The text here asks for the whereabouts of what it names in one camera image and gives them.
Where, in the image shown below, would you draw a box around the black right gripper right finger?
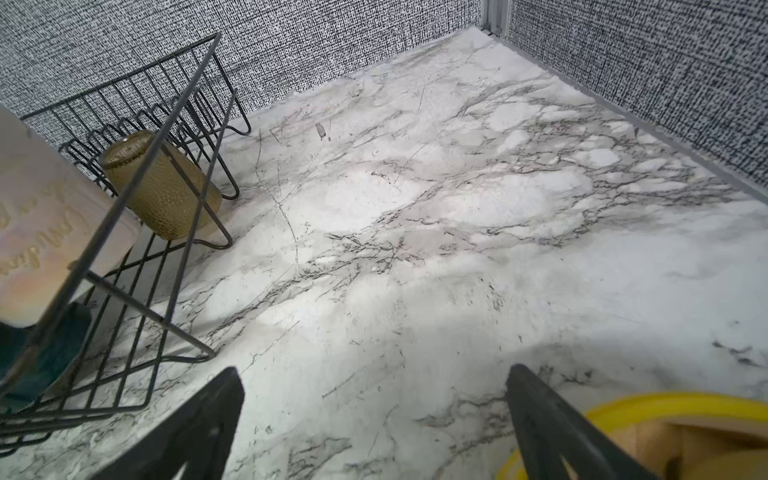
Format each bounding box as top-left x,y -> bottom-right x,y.
505,364 -> 655,479

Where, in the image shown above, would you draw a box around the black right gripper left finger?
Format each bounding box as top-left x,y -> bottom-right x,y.
93,367 -> 245,479

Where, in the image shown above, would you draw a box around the dark green mug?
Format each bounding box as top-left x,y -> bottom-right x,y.
1,302 -> 92,412

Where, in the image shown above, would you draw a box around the amber glass cup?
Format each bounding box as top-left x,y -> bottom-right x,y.
99,130 -> 206,241

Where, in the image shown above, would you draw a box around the pink purple mug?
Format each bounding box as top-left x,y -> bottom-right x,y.
1,108 -> 113,328

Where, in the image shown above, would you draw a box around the yellow bowl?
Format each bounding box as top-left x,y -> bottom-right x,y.
497,392 -> 767,479

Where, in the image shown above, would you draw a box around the black wire dish rack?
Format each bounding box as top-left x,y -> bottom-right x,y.
1,35 -> 243,457

